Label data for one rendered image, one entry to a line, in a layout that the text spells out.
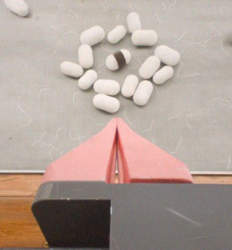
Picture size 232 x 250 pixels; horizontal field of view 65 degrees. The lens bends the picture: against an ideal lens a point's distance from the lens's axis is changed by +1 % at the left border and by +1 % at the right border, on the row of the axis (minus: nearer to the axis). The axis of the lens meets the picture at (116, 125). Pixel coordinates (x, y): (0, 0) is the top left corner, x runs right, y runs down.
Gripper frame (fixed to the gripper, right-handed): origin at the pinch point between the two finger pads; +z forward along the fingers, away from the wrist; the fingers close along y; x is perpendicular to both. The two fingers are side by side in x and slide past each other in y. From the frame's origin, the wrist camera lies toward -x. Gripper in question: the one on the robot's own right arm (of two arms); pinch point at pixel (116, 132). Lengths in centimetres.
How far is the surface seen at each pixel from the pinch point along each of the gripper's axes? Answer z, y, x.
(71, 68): 14.9, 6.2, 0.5
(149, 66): 14.8, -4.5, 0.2
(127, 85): 12.9, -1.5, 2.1
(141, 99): 11.3, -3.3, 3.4
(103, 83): 13.0, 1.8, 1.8
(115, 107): 10.6, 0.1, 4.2
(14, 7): 22.7, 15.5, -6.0
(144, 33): 18.7, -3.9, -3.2
